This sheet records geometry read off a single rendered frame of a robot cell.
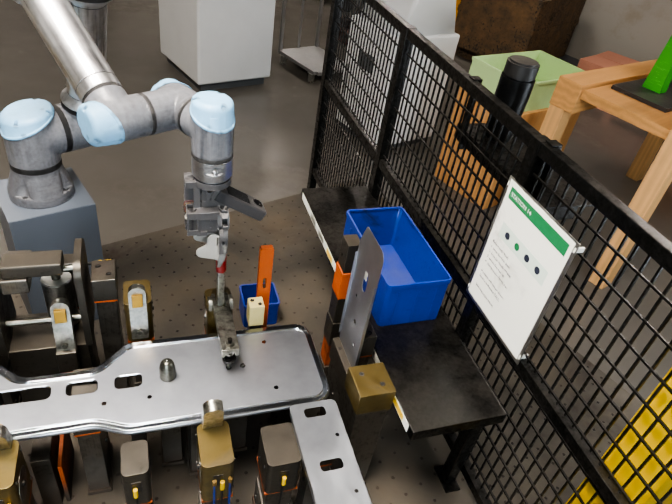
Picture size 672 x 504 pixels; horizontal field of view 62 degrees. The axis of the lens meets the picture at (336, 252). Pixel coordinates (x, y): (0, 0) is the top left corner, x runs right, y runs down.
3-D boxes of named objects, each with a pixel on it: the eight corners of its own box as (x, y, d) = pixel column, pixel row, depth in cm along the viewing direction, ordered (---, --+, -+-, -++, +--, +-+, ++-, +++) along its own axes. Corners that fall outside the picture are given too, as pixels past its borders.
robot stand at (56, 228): (20, 295, 167) (-11, 181, 143) (89, 276, 178) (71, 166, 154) (38, 339, 156) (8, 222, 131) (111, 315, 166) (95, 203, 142)
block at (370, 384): (334, 491, 133) (360, 397, 111) (325, 461, 139) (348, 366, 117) (365, 484, 136) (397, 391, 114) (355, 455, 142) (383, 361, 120)
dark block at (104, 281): (110, 404, 143) (90, 281, 117) (110, 382, 148) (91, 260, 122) (131, 401, 144) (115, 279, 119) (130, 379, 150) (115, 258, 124)
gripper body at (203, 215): (183, 217, 114) (182, 165, 107) (226, 215, 117) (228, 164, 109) (187, 239, 108) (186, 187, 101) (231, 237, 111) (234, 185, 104)
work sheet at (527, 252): (516, 365, 113) (579, 244, 94) (465, 290, 129) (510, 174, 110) (525, 363, 113) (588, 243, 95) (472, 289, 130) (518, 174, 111)
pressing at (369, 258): (352, 375, 123) (382, 256, 102) (337, 337, 132) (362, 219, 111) (355, 375, 123) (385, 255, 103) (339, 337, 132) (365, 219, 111)
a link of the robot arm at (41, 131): (-1, 153, 136) (-14, 101, 128) (55, 141, 144) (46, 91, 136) (19, 176, 130) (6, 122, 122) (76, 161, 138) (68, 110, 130)
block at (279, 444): (260, 551, 120) (270, 481, 103) (250, 499, 129) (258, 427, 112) (293, 543, 123) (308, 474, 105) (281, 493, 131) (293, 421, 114)
